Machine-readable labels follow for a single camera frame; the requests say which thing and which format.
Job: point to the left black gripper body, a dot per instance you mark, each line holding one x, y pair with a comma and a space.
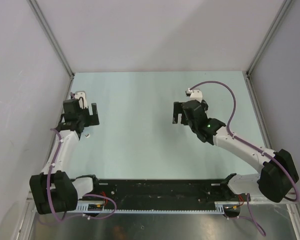
88, 120

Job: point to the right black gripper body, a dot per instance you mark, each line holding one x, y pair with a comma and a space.
189, 123

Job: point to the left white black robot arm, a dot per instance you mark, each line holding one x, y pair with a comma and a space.
52, 189

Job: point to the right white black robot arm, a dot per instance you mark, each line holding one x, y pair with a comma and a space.
276, 171

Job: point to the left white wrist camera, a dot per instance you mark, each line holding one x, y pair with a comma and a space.
82, 99

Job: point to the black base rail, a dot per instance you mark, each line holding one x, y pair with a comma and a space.
165, 195

